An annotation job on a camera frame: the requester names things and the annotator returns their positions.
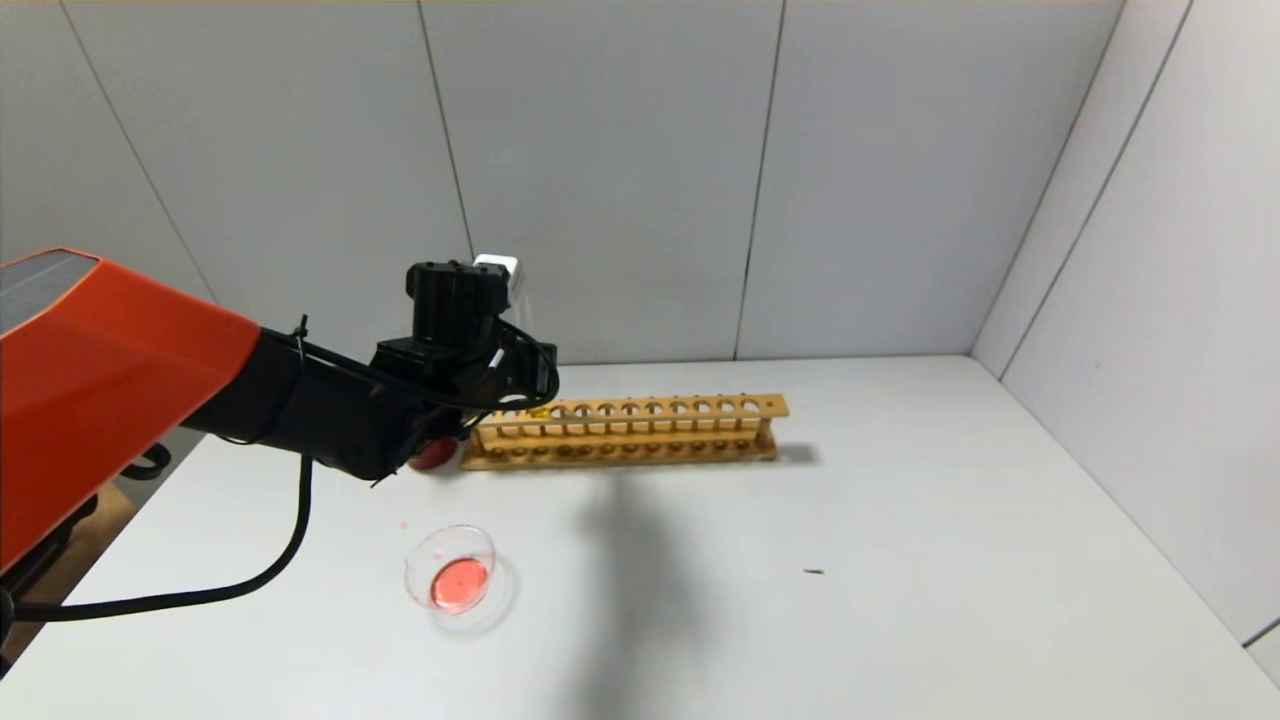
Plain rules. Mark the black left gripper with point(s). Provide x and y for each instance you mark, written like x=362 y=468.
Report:
x=440 y=370

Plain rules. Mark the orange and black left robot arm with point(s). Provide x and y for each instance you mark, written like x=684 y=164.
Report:
x=100 y=380

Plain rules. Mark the wooden test tube rack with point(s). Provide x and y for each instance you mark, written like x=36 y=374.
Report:
x=650 y=410

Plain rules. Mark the red plastic cup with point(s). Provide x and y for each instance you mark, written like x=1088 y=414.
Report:
x=435 y=456

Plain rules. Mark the clear glass beaker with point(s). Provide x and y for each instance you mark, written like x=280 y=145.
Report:
x=460 y=585

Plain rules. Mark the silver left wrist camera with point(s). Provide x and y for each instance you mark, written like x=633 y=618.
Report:
x=500 y=270

